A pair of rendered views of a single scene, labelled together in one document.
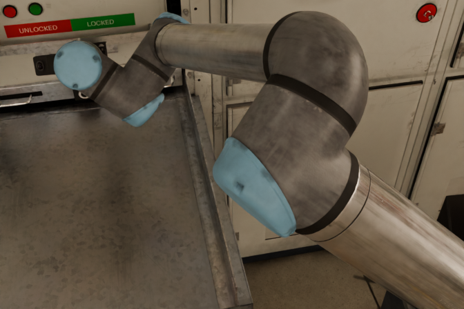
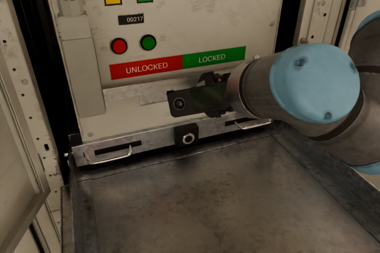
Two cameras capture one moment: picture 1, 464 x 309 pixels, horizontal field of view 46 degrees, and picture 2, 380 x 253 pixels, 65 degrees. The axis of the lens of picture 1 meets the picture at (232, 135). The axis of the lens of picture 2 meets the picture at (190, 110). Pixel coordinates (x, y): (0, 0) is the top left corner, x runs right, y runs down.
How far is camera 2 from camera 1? 0.90 m
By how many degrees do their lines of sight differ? 12
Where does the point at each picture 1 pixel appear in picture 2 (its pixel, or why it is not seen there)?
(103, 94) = (355, 127)
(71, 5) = (186, 38)
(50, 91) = (150, 139)
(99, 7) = (214, 39)
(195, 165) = (354, 209)
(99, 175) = (251, 239)
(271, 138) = not seen: outside the picture
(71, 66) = (320, 82)
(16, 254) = not seen: outside the picture
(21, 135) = (128, 195)
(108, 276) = not seen: outside the picture
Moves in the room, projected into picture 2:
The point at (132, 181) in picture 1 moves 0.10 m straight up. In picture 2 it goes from (298, 241) to (309, 205)
